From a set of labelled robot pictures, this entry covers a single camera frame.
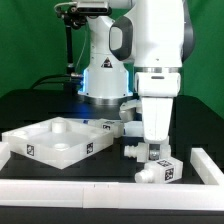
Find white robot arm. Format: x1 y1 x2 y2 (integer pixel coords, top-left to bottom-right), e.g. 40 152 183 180
79 0 194 162

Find black camera on stand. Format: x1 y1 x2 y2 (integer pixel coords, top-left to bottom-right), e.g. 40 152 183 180
53 0 113 96

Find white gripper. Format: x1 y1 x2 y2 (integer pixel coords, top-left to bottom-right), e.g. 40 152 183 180
141 97 173 161

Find black cable bundle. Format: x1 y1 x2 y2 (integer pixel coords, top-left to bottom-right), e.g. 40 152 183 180
29 73 84 91

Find white U-shaped fence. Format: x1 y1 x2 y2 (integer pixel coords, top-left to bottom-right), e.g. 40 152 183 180
0 148 224 211

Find white square tabletop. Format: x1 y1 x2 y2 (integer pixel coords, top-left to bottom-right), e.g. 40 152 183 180
2 117 114 169

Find white tag base sheet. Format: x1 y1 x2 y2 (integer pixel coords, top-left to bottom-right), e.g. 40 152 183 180
77 119 143 137

